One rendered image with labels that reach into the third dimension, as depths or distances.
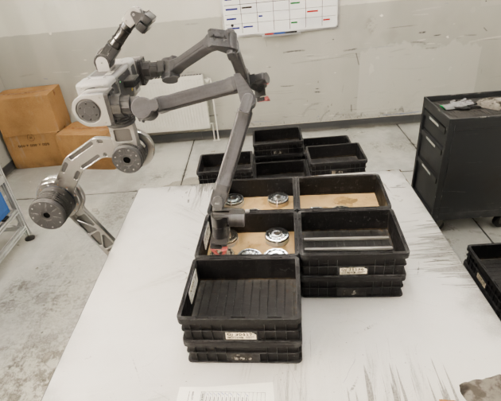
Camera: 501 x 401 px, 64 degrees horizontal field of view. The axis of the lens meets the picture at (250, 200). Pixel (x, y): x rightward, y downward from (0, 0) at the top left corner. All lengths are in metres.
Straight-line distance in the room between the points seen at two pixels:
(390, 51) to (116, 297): 3.88
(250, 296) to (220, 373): 0.28
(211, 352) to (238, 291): 0.24
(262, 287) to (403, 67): 3.77
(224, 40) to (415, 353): 1.40
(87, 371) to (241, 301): 0.59
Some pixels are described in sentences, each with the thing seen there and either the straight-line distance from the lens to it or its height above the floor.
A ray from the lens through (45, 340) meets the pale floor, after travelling 2.88.
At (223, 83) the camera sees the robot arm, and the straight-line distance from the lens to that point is 1.52.
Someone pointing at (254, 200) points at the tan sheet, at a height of 0.83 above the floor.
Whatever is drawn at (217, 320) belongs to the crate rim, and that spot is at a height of 0.93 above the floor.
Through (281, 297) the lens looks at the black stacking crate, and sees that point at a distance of 1.51.
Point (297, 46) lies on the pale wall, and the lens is 4.63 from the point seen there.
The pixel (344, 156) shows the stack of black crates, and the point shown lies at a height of 0.49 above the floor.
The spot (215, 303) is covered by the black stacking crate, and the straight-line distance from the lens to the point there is 1.52.
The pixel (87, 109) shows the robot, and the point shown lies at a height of 1.46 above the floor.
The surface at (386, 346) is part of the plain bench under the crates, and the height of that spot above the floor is 0.70.
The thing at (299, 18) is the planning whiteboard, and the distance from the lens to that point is 4.57.
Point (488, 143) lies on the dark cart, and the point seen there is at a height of 0.71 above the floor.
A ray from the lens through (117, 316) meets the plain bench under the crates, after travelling 1.78.
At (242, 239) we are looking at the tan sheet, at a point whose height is 0.83.
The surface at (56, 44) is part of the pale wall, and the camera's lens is 5.04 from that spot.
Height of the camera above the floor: 1.91
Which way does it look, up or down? 32 degrees down
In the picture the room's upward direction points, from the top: 6 degrees counter-clockwise
